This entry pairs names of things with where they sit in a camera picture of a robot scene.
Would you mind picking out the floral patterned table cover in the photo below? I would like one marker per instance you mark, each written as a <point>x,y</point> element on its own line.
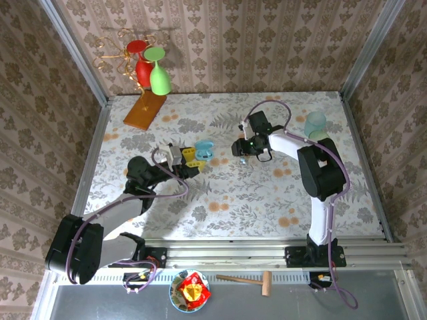
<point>233,216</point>

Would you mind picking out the green wine glass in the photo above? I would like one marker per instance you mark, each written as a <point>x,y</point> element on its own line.
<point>160,81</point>

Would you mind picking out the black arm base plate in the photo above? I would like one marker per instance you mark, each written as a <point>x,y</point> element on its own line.
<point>160,256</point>
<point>293,256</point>

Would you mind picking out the red and yellow snack packet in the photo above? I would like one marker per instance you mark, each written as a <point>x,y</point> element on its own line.
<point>191,290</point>

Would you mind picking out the grey and black left robot arm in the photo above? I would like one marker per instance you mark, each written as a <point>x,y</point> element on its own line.
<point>113,210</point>

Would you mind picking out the grey metal base panel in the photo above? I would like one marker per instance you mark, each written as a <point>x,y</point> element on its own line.
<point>300,303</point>

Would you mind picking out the aluminium mounting rail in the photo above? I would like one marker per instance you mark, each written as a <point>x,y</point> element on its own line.
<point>227,255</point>

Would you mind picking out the aluminium frame post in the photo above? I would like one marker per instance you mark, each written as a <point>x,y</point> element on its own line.
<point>371,50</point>

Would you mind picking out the aluminium side rail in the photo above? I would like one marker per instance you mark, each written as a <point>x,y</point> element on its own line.
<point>358,143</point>
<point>90,166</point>

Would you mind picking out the black power connector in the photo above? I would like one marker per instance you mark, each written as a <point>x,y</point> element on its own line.
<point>320,280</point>
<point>136,278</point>

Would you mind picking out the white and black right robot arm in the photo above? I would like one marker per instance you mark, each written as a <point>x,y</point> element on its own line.
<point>320,173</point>

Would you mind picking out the clear acrylic pole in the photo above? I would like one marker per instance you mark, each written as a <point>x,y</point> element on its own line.
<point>76,50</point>

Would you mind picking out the small blue cup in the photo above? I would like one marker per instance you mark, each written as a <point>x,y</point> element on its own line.
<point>203,150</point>

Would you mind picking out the red wine glass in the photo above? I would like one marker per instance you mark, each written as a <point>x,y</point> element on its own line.
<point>143,71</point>

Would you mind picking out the patterned bowl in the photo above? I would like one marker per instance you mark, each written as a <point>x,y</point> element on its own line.
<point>174,286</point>

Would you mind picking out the wooden mallet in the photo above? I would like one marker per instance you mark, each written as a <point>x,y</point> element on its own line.
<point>266,283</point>

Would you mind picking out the blue translucent cup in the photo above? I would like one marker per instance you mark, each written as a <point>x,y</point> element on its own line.
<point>313,121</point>

